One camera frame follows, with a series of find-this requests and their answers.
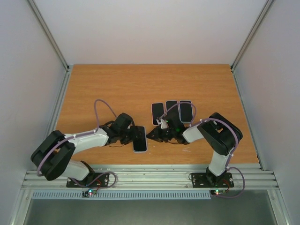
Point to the small circuit board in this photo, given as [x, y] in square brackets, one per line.
[89, 193]
[218, 192]

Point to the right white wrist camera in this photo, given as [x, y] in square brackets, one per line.
[162, 123]

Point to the lavender phone case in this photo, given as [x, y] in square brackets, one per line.
[140, 152]

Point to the pink clear phone case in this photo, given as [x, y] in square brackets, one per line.
[152, 112]

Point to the black phone blue edge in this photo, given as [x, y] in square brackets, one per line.
[186, 111]

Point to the left small circuit board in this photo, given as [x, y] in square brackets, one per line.
[89, 193]

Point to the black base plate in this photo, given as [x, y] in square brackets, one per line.
[91, 181]
[200, 180]

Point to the aluminium front rail frame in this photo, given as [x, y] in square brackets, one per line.
[163, 177]

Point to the right aluminium corner post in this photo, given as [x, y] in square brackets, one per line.
[255, 27]

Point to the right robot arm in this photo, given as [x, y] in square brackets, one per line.
[219, 132]

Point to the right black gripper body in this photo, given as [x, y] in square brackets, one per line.
[161, 134]

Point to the black phone pink edge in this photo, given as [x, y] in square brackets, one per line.
[172, 105]

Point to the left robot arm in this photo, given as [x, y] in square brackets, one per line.
[53, 156]

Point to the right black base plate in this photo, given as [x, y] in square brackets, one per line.
[200, 180]

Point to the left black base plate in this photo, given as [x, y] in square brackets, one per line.
[91, 181]

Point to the grey slotted cable duct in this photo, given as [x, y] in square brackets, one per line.
[124, 195]

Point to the right small circuit board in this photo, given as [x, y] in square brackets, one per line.
[218, 192]

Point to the left aluminium corner post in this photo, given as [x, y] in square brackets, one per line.
[33, 6]

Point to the aluminium corner post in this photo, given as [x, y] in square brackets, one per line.
[33, 6]
[255, 27]

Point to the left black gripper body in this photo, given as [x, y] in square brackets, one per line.
[126, 137]

